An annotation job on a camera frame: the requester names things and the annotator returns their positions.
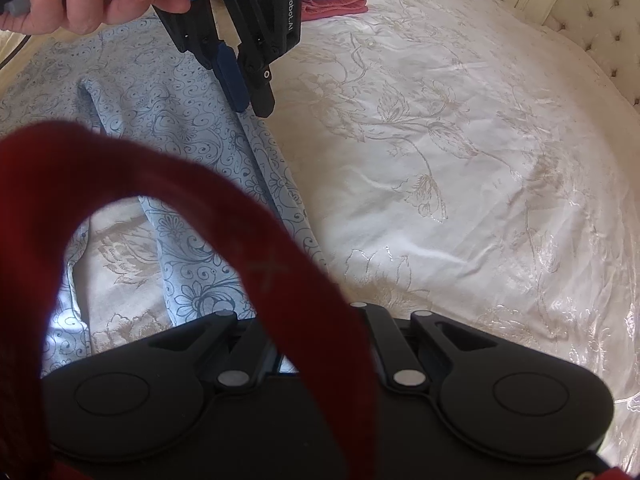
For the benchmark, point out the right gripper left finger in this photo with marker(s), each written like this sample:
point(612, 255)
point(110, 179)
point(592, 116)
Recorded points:
point(253, 357)

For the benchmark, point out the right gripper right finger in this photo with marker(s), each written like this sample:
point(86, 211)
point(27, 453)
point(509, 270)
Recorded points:
point(398, 367)

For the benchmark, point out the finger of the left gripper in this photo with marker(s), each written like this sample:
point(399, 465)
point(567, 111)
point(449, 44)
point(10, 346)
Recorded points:
point(228, 73)
point(257, 76)

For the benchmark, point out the person left hand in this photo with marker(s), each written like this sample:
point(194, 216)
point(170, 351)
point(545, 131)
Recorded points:
point(82, 17)

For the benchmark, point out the red folded garment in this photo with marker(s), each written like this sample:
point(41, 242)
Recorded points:
point(313, 10)

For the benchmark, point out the cream embroidered bedspread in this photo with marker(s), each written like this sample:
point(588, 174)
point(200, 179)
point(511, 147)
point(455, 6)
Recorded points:
point(432, 153)

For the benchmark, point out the tufted cream headboard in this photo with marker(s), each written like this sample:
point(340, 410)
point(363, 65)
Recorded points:
point(607, 30)

